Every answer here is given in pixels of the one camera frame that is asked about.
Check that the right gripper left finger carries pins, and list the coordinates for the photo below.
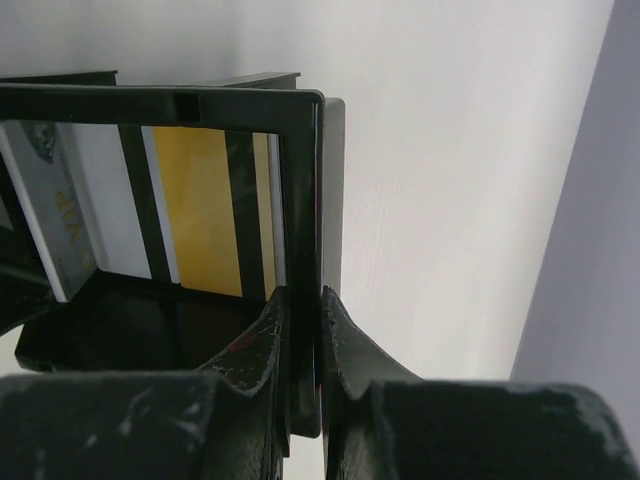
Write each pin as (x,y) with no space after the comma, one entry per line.
(227,419)

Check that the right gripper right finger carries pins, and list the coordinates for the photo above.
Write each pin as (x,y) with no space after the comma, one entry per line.
(381,421)

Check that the black plastic card box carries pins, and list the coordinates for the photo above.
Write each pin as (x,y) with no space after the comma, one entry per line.
(304,120)

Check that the gold credit card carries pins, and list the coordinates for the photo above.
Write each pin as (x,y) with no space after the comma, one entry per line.
(219,203)

